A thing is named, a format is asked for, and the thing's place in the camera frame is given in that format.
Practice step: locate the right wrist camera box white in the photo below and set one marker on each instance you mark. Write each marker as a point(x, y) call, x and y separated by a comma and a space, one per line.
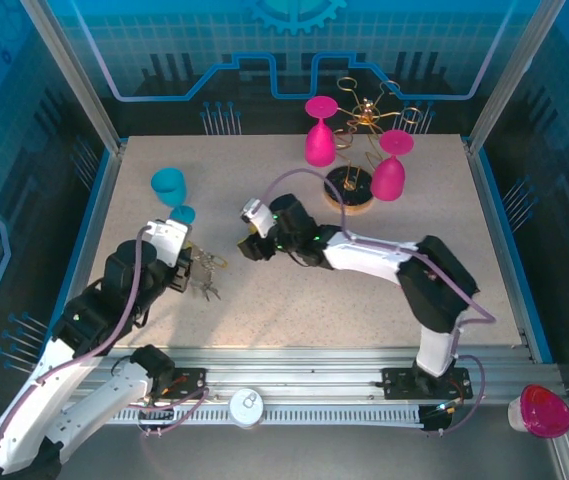
point(259, 215)

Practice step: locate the yellow key tag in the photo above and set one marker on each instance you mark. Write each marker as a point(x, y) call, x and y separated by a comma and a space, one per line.
point(224, 261)

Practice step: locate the blue table border strip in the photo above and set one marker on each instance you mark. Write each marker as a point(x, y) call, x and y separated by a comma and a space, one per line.
point(82, 225)
point(504, 225)

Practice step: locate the aluminium front rail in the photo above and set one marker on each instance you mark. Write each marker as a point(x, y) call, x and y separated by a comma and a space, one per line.
point(289, 370)

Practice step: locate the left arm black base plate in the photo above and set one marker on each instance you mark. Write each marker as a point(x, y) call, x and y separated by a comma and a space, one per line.
point(191, 382)

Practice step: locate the white cup pink lid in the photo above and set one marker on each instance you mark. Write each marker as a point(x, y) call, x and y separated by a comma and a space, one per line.
point(544, 410)

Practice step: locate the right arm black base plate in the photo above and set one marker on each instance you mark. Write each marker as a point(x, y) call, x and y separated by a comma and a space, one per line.
point(399, 382)

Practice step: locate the blue plastic wine cup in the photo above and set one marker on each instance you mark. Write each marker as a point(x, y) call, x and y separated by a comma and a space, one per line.
point(168, 186)

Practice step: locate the aluminium side rail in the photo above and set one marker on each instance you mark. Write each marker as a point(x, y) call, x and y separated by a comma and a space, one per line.
point(494, 225)
point(93, 225)

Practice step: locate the aluminium frame post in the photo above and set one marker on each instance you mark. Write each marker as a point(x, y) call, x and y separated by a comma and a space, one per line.
point(508, 80)
point(80, 80)

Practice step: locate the pink plastic wine cup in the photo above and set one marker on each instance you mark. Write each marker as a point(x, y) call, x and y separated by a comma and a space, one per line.
point(320, 145)
point(389, 180)

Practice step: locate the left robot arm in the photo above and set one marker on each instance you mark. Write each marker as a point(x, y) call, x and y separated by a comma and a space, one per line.
point(114, 400)

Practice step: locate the white tin can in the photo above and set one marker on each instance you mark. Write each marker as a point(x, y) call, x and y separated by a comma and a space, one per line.
point(246, 407)

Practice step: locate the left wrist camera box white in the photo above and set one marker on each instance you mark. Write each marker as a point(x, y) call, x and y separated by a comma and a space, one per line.
point(166, 240)

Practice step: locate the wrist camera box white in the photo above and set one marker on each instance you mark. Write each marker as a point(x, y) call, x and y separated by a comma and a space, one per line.
point(259, 215)
point(166, 240)

